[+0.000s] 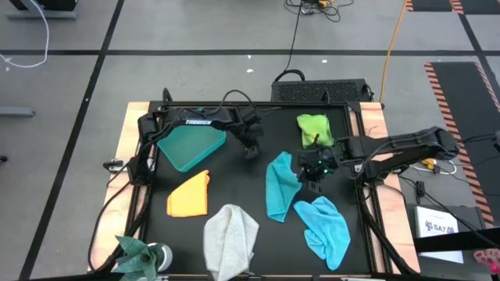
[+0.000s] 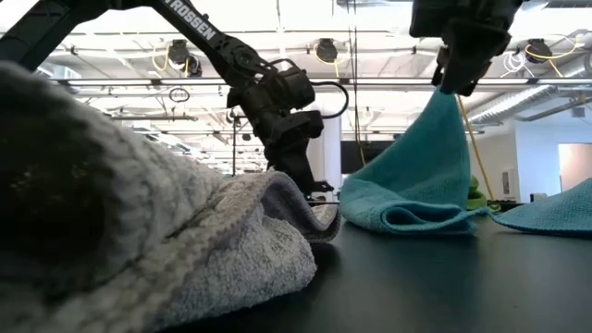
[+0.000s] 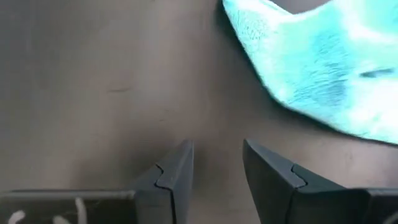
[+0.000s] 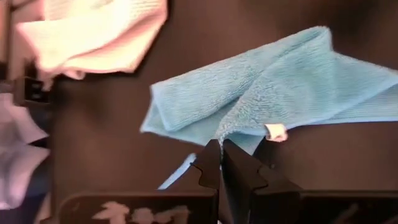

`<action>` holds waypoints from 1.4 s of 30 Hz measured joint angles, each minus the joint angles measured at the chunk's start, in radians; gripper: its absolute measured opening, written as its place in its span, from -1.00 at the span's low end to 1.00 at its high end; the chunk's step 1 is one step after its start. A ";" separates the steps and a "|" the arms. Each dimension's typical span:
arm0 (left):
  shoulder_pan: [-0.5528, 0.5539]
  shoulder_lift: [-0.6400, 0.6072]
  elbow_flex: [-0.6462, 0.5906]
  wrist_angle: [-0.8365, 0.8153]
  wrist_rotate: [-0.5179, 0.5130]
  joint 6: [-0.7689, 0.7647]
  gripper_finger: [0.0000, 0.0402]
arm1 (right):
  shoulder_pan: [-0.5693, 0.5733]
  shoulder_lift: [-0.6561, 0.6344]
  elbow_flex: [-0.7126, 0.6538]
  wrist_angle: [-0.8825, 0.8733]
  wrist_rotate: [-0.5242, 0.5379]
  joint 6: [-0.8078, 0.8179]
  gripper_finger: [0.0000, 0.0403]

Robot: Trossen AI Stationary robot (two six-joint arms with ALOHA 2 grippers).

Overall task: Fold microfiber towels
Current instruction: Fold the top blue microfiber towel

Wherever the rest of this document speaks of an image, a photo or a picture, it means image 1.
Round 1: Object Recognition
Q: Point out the teal microfiber towel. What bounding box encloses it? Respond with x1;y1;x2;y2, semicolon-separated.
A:
265;151;303;224

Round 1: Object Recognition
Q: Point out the pink object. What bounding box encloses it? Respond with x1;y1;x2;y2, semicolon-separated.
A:
473;249;500;275

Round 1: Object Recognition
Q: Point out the orange-yellow cable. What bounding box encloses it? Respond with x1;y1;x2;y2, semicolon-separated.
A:
378;0;409;104

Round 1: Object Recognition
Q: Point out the black cable tangle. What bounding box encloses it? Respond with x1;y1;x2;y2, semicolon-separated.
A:
284;0;355;23

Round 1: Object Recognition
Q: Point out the black computer case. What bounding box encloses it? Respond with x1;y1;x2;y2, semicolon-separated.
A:
270;79;373;104

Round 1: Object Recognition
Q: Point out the black table frame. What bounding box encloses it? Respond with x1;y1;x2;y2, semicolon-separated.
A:
132;88;421;281

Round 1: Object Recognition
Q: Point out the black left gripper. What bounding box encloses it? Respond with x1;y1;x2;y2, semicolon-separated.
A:
232;108;265;160

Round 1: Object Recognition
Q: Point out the black metal bracket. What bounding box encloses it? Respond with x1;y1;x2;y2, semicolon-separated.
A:
102;158;125;173

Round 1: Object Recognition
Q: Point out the grey desk foot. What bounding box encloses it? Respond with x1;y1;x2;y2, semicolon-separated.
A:
5;9;78;21

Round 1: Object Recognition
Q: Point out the white floor cable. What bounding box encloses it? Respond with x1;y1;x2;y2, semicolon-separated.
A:
0;0;51;69

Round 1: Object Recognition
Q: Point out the black camera mount beam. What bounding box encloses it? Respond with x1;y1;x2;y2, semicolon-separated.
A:
412;227;500;254

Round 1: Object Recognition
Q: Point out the white SA7 sign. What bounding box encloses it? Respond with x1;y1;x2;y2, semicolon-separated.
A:
413;205;465;265

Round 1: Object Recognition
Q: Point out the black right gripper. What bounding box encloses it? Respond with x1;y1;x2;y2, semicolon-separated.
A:
298;144;341;195

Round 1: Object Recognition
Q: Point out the black cable bundle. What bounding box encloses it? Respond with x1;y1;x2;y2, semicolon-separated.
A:
87;179;154;274
352;180;417;276

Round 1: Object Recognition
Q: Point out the grey round roll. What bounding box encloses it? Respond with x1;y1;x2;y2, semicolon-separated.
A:
147;242;174;273

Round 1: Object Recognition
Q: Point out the teal plastic bin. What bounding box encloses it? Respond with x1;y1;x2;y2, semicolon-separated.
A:
156;107;227;173

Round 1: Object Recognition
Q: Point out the light blue microfiber towel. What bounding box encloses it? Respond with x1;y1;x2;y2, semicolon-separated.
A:
293;195;352;272

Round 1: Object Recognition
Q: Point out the green microfiber towel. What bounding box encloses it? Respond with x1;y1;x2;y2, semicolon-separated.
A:
295;113;336;150

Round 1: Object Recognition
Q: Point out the grey microfiber towel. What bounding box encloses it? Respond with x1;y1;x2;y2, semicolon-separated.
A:
202;203;260;281

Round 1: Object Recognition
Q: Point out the orange microfiber towel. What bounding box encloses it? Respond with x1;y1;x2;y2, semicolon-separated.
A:
166;169;212;219

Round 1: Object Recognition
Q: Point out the large black hazard-striped mat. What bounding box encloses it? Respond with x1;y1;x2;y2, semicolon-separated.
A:
423;61;500;230

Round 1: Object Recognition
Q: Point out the grey floor bar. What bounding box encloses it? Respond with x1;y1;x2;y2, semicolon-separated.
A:
0;106;37;119

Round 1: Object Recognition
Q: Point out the teal paper plant ornament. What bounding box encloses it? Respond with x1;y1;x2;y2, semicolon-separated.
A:
112;235;166;281

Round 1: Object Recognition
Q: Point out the small black hazard-striped mat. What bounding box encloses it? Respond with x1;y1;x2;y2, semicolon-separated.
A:
404;0;500;16

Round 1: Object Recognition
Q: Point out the black floor cable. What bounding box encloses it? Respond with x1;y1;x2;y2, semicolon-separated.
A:
273;0;306;83

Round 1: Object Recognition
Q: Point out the white cable loop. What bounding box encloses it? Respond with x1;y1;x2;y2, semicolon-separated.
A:
409;159;458;176

